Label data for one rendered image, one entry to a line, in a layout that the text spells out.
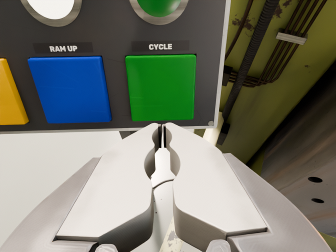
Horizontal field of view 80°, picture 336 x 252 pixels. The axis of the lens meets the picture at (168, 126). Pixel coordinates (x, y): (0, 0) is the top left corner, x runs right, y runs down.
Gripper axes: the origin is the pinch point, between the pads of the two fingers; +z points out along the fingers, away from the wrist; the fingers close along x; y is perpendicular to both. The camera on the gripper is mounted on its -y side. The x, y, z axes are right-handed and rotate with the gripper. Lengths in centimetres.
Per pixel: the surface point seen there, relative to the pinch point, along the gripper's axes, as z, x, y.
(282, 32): 31.4, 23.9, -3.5
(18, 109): 10.4, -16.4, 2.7
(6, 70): 10.6, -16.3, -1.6
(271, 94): 39, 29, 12
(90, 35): 11.1, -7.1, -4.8
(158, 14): 10.8, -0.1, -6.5
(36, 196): 73, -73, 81
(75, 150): 98, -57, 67
